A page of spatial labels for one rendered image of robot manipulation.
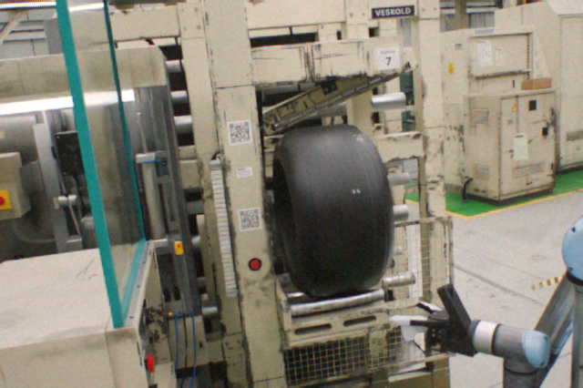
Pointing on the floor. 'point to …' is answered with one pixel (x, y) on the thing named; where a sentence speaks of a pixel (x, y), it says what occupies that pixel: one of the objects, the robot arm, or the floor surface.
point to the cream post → (245, 188)
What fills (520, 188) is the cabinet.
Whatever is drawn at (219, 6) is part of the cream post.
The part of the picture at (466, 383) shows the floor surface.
